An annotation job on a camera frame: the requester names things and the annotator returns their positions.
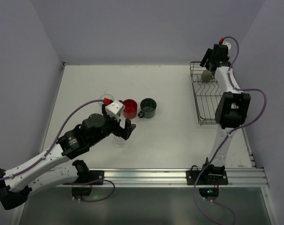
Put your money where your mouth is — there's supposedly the red mug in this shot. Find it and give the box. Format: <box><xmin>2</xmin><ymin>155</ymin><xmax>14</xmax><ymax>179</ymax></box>
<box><xmin>123</xmin><ymin>99</ymin><xmax>138</xmax><ymax>120</ymax></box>

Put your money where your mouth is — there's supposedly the olive green mug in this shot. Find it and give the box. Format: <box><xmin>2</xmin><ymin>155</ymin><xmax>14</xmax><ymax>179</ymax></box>
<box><xmin>201</xmin><ymin>70</ymin><xmax>213</xmax><ymax>83</ymax></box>

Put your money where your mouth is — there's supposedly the dark teal mug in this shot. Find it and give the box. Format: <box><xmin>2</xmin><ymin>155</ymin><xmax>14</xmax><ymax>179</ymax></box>
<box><xmin>138</xmin><ymin>98</ymin><xmax>157</xmax><ymax>119</ymax></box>

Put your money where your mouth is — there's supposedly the clear faceted glass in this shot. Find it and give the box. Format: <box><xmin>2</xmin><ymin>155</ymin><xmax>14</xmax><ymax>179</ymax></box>
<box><xmin>99</xmin><ymin>94</ymin><xmax>115</xmax><ymax>106</ymax></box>

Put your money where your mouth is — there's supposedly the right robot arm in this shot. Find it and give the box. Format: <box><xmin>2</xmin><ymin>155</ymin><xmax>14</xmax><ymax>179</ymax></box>
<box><xmin>196</xmin><ymin>40</ymin><xmax>251</xmax><ymax>185</ymax></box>

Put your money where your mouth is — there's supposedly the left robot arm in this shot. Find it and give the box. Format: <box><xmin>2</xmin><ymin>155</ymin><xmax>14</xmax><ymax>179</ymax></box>
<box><xmin>0</xmin><ymin>102</ymin><xmax>136</xmax><ymax>210</ymax></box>

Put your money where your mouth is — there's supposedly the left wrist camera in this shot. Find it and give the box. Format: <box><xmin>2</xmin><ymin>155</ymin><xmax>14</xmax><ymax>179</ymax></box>
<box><xmin>105</xmin><ymin>100</ymin><xmax>125</xmax><ymax>121</ymax></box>

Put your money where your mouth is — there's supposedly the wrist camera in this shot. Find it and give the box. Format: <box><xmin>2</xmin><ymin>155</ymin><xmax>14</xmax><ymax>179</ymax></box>
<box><xmin>222</xmin><ymin>41</ymin><xmax>232</xmax><ymax>50</ymax></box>
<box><xmin>105</xmin><ymin>100</ymin><xmax>125</xmax><ymax>121</ymax></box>

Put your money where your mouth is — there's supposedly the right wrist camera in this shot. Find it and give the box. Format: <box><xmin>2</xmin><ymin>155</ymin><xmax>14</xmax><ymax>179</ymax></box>
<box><xmin>222</xmin><ymin>41</ymin><xmax>232</xmax><ymax>50</ymax></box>

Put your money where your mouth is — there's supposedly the black wire dish rack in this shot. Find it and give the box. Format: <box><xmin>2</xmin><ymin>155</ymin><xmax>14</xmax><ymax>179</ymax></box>
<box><xmin>190</xmin><ymin>61</ymin><xmax>247</xmax><ymax>126</ymax></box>

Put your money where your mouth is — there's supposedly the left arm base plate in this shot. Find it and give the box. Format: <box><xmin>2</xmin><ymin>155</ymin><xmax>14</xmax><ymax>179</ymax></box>
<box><xmin>71</xmin><ymin>170</ymin><xmax>105</xmax><ymax>187</ymax></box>

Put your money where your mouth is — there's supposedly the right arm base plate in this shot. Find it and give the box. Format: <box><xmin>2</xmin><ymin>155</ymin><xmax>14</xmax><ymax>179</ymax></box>
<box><xmin>186</xmin><ymin>165</ymin><xmax>229</xmax><ymax>186</ymax></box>

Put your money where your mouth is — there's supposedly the aluminium mounting rail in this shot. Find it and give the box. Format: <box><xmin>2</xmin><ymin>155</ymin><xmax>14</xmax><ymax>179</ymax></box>
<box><xmin>23</xmin><ymin>167</ymin><xmax>269</xmax><ymax>188</ymax></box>

